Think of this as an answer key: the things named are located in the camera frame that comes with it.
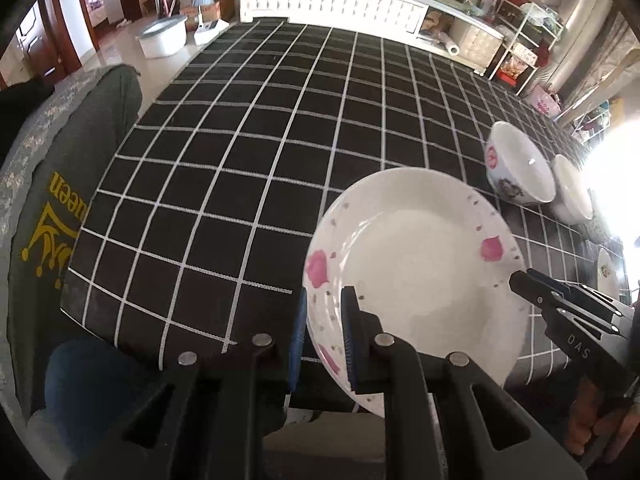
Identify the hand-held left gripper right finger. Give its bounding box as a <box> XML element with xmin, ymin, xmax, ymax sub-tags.
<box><xmin>340</xmin><ymin>285</ymin><xmax>589</xmax><ymax>480</ymax></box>

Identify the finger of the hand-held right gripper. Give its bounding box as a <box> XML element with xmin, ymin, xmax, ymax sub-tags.
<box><xmin>525</xmin><ymin>268</ymin><xmax>622</xmax><ymax>317</ymax></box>
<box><xmin>509</xmin><ymin>272</ymin><xmax>622</xmax><ymax>337</ymax></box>

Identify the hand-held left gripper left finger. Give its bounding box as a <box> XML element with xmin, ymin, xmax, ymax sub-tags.
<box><xmin>65</xmin><ymin>290</ymin><xmax>308</xmax><ymax>480</ymax></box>

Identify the white plate with pink flowers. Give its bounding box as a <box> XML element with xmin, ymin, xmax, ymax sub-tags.
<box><xmin>302</xmin><ymin>167</ymin><xmax>531</xmax><ymax>418</ymax></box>

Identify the person's right hand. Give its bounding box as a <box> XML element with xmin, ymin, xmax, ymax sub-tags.
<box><xmin>564</xmin><ymin>382</ymin><xmax>632</xmax><ymax>457</ymax></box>

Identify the small white printed plate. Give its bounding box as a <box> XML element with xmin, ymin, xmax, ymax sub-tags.
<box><xmin>595</xmin><ymin>247</ymin><xmax>622</xmax><ymax>306</ymax></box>

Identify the plain white bowl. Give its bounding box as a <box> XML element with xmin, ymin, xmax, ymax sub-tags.
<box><xmin>551</xmin><ymin>154</ymin><xmax>596</xmax><ymax>225</ymax></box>

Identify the white bowl with printed side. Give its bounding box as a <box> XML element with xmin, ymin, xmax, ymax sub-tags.
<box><xmin>484</xmin><ymin>121</ymin><xmax>557</xmax><ymax>206</ymax></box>

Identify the pink printed bag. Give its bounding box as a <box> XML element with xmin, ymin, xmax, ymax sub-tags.
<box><xmin>522</xmin><ymin>85</ymin><xmax>564</xmax><ymax>119</ymax></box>

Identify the black white-checked tablecloth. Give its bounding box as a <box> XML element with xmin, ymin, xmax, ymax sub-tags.
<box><xmin>60</xmin><ymin>19</ymin><xmax>640</xmax><ymax>411</ymax></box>

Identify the person's leg in blue trousers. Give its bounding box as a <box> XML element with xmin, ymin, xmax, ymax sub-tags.
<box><xmin>44</xmin><ymin>339</ymin><xmax>167</xmax><ymax>461</ymax></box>

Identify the white metal rack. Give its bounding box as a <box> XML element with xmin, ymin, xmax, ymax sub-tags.
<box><xmin>492</xmin><ymin>0</ymin><xmax>564</xmax><ymax>96</ymax></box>

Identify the white plastic storage box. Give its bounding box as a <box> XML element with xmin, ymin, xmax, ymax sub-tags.
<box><xmin>137</xmin><ymin>15</ymin><xmax>189</xmax><ymax>59</ymax></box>

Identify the long white cabinet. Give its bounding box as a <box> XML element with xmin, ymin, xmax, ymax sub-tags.
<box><xmin>239</xmin><ymin>0</ymin><xmax>506</xmax><ymax>76</ymax></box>

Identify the cardboard box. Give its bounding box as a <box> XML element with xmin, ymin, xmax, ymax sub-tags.
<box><xmin>180</xmin><ymin>0</ymin><xmax>222</xmax><ymax>24</ymax></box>

